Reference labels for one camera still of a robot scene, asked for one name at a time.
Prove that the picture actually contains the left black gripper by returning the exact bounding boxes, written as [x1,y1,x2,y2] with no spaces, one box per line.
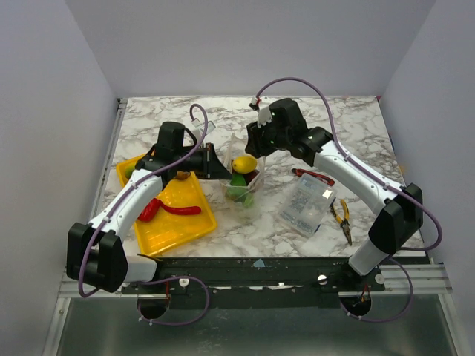
[175,142,233,180]

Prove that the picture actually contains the clear zip top bag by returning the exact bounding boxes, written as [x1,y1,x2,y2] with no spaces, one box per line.
[220,134,266,221]

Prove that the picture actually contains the green bell pepper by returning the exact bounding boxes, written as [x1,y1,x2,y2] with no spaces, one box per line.
[225,171,255,208]

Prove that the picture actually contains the dark red apple front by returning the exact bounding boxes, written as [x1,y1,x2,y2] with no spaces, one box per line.
[244,169,259,185]

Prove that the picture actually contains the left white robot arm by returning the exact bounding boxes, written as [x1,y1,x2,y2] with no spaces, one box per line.
[66,122,231,293]

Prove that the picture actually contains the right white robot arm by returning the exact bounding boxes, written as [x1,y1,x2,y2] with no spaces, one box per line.
[245,98,423,291]

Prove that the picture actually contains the red black utility knife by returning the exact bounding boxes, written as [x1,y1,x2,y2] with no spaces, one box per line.
[291,168,335,186]

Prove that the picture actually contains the red chili pepper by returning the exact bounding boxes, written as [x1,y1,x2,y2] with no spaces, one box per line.
[159,200,202,216]

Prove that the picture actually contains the clear plastic parts box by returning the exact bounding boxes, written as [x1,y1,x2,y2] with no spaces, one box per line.
[277,173,336,237]

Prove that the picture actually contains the yellow plastic tray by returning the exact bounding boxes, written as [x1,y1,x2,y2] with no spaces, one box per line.
[124,174,217,257]

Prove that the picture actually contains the green mango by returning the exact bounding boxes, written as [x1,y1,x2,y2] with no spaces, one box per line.
[124,164,135,180]

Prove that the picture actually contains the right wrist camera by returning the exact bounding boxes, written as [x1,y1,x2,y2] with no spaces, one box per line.
[249,96,272,128]

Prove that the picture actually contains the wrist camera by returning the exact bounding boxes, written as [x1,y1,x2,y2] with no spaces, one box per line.
[191,118,216,138]
[249,96,272,128]

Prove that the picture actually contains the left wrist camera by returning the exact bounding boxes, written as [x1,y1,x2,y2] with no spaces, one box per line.
[191,118,216,138]

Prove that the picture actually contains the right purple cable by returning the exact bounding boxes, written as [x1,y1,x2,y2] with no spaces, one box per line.
[255,76,443,323]

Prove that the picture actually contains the purple cable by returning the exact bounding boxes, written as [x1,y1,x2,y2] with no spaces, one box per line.
[78,104,211,327]
[255,76,443,323]

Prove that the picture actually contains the yellow handled pliers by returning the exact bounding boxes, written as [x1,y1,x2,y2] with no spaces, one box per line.
[330,199,353,246]

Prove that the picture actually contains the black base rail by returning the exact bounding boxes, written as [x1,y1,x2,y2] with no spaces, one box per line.
[120,255,433,309]

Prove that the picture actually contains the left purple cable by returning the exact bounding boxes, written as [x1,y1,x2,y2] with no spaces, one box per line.
[78,104,211,327]

